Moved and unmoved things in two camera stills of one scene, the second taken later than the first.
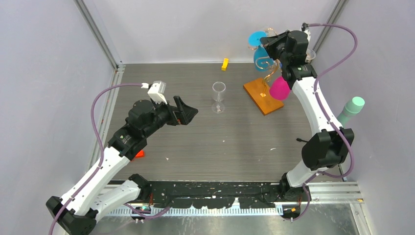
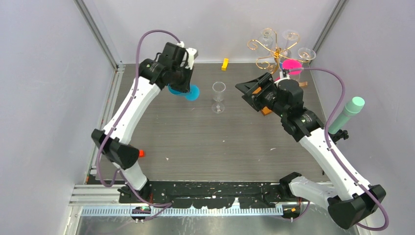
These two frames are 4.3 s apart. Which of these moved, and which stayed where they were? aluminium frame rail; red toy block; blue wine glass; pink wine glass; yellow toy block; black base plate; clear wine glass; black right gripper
Moved: blue wine glass; pink wine glass; black right gripper
Stayed: red toy block; yellow toy block; clear wine glass; aluminium frame rail; black base plate
